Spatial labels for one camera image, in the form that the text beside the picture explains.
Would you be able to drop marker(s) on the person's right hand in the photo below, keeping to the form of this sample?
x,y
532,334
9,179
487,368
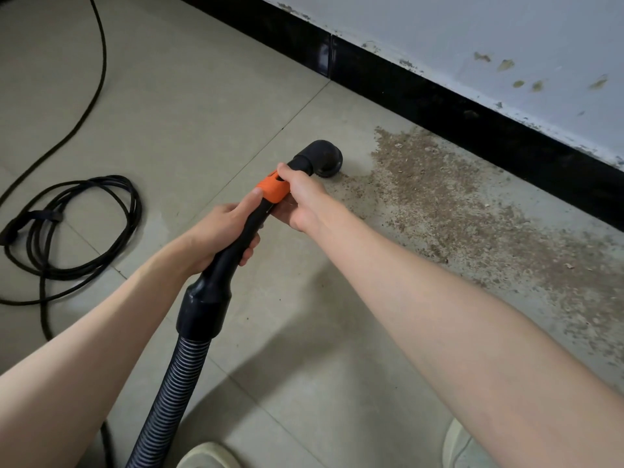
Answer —
x,y
304,200

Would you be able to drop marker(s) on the person's left hand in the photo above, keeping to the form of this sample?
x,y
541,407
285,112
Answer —
x,y
222,234

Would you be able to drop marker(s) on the brown sawdust dirt patch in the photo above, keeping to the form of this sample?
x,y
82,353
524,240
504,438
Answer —
x,y
487,209

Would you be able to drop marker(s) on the person's left forearm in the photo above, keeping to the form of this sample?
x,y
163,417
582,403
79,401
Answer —
x,y
88,375

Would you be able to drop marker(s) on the person's right forearm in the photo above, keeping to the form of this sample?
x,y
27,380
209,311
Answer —
x,y
478,326

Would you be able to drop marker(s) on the tiled floor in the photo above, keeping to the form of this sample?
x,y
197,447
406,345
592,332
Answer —
x,y
195,102

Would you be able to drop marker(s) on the grey shoe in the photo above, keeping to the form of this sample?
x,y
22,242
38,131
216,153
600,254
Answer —
x,y
466,445
207,456

